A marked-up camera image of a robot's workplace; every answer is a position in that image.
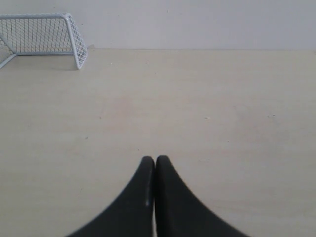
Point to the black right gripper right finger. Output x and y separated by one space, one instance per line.
179 213

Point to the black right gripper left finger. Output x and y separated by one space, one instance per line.
131 213

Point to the white miniature mesh soccer goal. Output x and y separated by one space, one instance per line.
40 35

